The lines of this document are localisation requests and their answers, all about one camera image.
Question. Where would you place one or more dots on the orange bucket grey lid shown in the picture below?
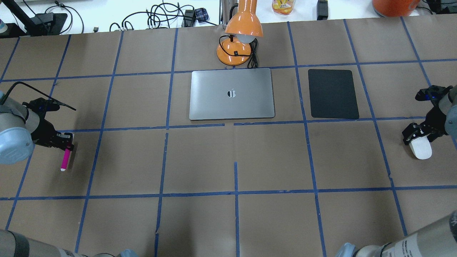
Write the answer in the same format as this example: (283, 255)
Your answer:
(394, 8)

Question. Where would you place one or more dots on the plaid cloth pouch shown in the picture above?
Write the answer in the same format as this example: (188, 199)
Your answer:
(201, 15)

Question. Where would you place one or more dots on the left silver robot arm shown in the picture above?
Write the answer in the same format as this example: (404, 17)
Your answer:
(17, 124)

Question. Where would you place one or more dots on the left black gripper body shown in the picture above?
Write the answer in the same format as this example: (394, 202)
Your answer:
(42, 130)

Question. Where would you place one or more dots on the silver laptop notebook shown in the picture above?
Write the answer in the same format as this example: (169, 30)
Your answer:
(231, 94)

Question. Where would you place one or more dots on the black power adapter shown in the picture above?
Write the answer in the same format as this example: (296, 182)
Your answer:
(322, 10)

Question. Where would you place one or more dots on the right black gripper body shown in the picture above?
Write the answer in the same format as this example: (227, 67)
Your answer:
(435, 127)

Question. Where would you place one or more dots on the black camera stand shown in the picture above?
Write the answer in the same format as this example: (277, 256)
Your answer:
(41, 24)

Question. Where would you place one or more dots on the orange desk lamp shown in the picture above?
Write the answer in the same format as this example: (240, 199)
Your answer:
(239, 44)

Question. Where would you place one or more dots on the black mousepad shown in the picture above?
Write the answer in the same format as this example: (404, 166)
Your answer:
(332, 94)

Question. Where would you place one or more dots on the white computer mouse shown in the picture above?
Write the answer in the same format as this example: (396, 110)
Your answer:
(421, 148)

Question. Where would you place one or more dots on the pink marker pen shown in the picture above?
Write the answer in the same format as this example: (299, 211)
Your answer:
(65, 160)

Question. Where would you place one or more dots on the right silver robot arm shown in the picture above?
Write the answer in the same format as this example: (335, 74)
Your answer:
(437, 239)

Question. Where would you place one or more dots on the aluminium frame post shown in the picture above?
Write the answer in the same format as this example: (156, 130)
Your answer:
(225, 6)

